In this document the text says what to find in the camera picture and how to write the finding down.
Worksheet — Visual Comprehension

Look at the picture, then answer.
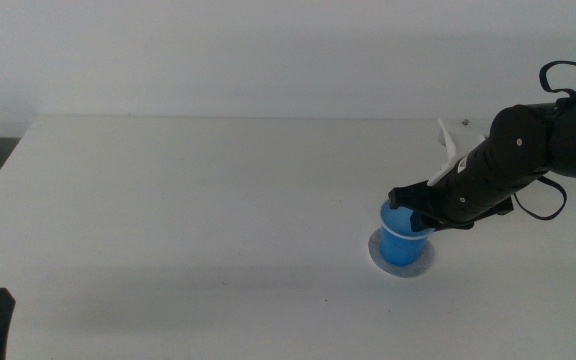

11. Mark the blue plastic cup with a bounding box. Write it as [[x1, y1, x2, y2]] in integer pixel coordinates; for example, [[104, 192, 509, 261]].
[[379, 198, 435, 267]]

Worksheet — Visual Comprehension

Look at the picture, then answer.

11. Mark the round grey cup mat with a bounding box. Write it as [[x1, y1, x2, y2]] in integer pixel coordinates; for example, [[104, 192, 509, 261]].
[[367, 228, 436, 279]]

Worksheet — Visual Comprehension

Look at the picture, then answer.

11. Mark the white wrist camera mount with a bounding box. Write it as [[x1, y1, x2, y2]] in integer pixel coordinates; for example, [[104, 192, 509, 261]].
[[426, 117, 487, 188]]

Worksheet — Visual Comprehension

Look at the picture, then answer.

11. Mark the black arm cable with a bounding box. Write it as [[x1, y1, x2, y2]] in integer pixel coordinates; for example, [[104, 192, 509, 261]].
[[512, 60, 576, 222]]

